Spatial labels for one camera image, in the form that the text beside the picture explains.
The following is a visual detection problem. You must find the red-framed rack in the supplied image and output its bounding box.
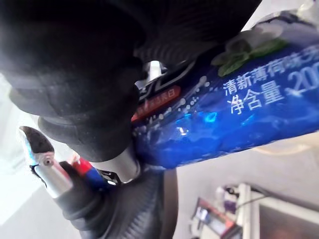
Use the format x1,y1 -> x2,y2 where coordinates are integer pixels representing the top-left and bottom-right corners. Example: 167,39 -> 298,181
190,196 -> 244,239

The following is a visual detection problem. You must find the blue toothpaste tube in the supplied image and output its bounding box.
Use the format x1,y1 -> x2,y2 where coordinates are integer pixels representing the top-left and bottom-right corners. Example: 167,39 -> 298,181
72,0 -> 319,191

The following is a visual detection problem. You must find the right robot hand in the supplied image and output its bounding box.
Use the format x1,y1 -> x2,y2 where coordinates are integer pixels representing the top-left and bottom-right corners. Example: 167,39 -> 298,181
0,0 -> 263,183

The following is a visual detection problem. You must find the purple bottle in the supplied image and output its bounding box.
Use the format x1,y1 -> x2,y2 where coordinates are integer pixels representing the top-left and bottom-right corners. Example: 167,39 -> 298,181
223,188 -> 240,212

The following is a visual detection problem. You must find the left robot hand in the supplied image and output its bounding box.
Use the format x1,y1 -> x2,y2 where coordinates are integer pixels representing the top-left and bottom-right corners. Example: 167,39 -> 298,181
19,125 -> 178,239

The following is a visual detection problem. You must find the white-framed dark cabinet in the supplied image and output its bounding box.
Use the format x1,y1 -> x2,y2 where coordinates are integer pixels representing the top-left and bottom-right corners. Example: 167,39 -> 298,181
238,183 -> 319,239

